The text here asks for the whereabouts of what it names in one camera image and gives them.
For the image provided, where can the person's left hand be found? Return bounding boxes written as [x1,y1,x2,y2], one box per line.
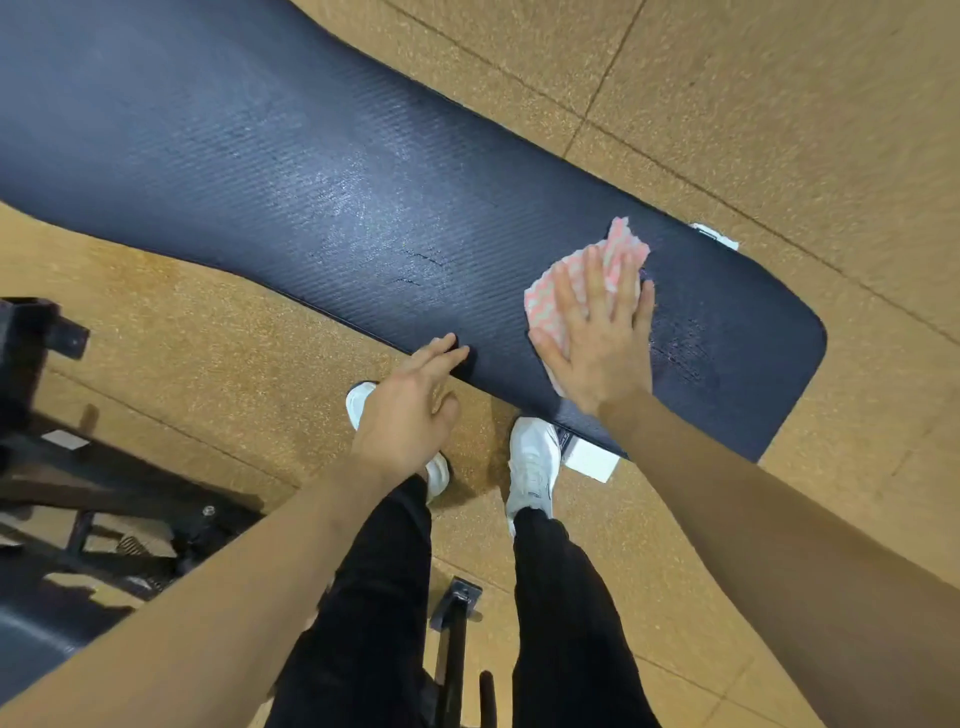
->
[350,332,472,485]

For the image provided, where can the person's right hand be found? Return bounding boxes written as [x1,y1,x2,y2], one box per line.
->
[528,243,658,421]

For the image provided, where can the pink white striped cloth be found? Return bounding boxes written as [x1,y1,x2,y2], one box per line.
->
[523,217,652,399]

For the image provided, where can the black bench white frame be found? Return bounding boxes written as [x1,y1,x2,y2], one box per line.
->
[0,0,829,485]

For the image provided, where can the adjustable black weight bench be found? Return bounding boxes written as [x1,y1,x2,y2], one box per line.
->
[0,296,496,728]

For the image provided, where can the person's left forearm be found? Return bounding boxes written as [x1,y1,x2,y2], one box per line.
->
[0,453,410,728]

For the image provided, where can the person's right forearm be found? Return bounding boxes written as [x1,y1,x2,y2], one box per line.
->
[596,389,960,728]

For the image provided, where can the white left shoe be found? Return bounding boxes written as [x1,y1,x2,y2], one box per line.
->
[344,380,451,504]

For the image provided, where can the white shoe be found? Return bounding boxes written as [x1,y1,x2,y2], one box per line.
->
[344,380,451,504]
[506,416,562,538]

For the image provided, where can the white right shoe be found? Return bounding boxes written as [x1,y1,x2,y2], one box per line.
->
[506,416,562,538]

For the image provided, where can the black trousers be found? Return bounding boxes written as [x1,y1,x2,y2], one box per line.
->
[266,473,661,728]

